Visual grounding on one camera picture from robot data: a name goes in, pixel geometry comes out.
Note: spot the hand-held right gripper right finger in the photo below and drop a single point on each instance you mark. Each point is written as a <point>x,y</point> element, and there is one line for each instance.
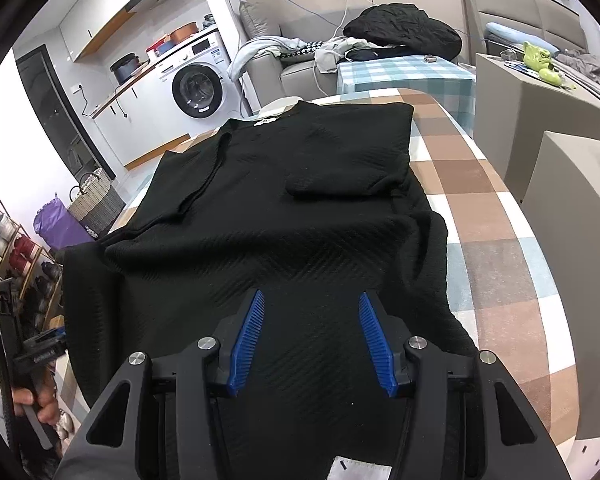
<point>377,345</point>

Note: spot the grey padded headboard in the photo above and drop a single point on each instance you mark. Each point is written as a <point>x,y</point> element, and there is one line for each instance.
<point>520,7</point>

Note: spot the woven basket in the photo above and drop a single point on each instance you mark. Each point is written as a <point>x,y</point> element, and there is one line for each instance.
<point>97,205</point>

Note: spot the wooden shoe rack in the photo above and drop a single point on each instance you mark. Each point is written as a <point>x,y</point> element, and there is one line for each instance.
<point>15,260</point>

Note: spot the white grey clothes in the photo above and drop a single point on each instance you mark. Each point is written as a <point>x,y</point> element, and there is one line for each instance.
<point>330,55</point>

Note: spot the black quilted jacket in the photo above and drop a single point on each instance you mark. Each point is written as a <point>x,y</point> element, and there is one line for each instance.
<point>405,27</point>

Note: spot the teal checked cloth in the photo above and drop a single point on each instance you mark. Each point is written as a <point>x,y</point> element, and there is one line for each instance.
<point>405,72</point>

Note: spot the purple bag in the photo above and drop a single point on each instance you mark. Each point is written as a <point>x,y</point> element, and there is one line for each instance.
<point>60,227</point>

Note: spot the wooden counter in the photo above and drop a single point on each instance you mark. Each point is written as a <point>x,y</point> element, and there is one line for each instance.
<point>130,87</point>

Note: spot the grey curved cabinet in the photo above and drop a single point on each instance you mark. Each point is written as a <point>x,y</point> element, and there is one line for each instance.
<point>570,240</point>

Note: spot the dark blue bag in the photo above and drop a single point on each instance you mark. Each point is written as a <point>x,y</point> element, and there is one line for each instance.
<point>375,54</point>

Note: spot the black glass door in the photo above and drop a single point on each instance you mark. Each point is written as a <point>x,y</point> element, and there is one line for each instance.
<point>55,110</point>

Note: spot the brown checked tablecloth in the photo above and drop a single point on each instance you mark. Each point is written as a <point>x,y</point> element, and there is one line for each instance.
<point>480,240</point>

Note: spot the grey sofa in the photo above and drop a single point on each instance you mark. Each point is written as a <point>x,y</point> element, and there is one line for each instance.
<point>265,67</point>

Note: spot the person's left hand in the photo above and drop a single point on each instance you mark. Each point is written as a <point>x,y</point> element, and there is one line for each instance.
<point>47,407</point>

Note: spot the black knit sweater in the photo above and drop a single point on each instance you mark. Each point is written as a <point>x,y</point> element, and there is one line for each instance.
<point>280,240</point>

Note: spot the pale grey garment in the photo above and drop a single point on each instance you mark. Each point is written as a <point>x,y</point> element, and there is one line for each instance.
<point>252,50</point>

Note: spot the green toy figure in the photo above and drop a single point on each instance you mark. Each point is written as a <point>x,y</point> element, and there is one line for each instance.
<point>540,57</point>

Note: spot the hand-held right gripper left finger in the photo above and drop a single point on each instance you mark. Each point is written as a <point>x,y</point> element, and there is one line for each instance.
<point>247,340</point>

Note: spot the dark cooking pot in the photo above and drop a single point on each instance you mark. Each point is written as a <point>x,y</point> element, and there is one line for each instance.
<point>125,69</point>

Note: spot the brown cooking pot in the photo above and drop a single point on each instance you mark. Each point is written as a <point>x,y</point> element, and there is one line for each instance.
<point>184,32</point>

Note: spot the grey sofa cushion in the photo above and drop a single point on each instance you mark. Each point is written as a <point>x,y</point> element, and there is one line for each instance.
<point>257,20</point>

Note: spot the light blue pillow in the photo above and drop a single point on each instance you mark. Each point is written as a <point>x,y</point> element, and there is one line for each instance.
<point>510,35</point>

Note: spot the white wall cupboards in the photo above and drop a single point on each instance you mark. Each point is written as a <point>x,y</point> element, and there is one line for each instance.
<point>100,5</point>

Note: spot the white fabric label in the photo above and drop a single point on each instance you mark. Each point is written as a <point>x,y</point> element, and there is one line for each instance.
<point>357,470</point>

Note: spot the red container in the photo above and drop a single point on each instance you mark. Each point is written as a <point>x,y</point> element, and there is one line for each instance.
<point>155,51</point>

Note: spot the white washing machine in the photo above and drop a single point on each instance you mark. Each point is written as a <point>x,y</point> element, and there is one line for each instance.
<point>200,85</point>

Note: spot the grey blanket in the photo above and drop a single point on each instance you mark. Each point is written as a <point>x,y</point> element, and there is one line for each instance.
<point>590,67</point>

